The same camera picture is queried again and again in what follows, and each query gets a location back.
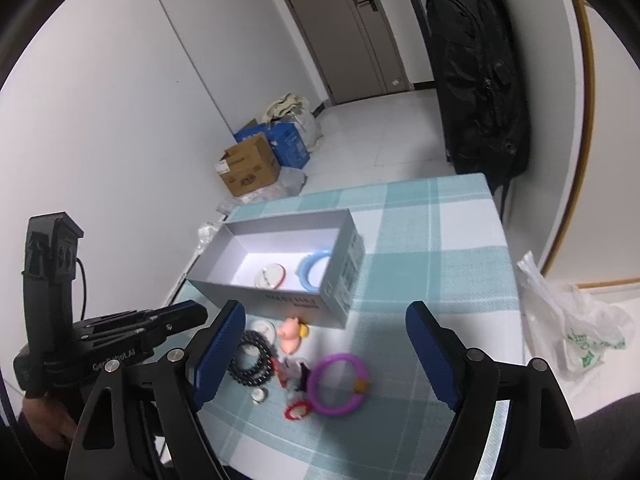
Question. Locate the white round pin badge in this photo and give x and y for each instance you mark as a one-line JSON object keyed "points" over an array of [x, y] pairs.
{"points": [[264, 330]]}

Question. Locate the large grey plastic package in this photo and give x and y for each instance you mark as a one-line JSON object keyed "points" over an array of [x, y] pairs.
{"points": [[290, 180]]}

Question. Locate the small red flower charm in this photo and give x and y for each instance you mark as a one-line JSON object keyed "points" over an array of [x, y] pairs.
{"points": [[289, 412]]}

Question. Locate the black backpack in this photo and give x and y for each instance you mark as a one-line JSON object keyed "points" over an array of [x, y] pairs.
{"points": [[475, 85]]}

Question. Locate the red-rimmed white round badge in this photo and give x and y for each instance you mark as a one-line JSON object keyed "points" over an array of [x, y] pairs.
{"points": [[270, 276]]}

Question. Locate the person's left hand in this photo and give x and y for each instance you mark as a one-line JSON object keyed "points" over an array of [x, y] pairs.
{"points": [[45, 420]]}

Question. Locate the grey cardboard box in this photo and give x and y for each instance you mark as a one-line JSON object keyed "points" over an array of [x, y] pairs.
{"points": [[270, 240]]}

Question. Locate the teal checked tablecloth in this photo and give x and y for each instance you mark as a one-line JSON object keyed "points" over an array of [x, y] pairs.
{"points": [[425, 260]]}

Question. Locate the brown cardboard box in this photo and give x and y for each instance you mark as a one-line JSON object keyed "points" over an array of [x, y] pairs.
{"points": [[250, 170]]}

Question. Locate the small white round charm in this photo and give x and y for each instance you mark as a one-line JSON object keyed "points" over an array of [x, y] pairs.
{"points": [[258, 396]]}

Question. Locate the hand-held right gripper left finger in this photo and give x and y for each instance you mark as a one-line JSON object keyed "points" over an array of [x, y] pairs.
{"points": [[215, 355]]}

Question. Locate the brown door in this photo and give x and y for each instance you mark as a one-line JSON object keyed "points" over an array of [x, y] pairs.
{"points": [[340, 35]]}

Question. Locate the person's leg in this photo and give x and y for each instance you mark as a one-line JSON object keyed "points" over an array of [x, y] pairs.
{"points": [[610, 440]]}

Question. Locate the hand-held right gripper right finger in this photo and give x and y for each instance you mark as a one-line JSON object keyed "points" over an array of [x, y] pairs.
{"points": [[432, 350]]}

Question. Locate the blue cardboard box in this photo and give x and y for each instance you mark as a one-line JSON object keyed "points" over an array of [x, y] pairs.
{"points": [[290, 145]]}

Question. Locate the white plastic bag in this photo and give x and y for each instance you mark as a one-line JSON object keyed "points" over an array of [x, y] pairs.
{"points": [[575, 320]]}

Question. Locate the white wood-trimmed cabinet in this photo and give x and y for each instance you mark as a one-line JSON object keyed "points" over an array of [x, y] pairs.
{"points": [[615, 160]]}

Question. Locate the dark cartoon figure clip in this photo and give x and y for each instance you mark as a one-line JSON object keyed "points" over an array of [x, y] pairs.
{"points": [[295, 377]]}

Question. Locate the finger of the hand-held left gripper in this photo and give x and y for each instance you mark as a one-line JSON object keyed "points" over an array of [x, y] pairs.
{"points": [[170, 317]]}

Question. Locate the small white plastic package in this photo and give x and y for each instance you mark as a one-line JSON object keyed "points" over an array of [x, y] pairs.
{"points": [[207, 237]]}

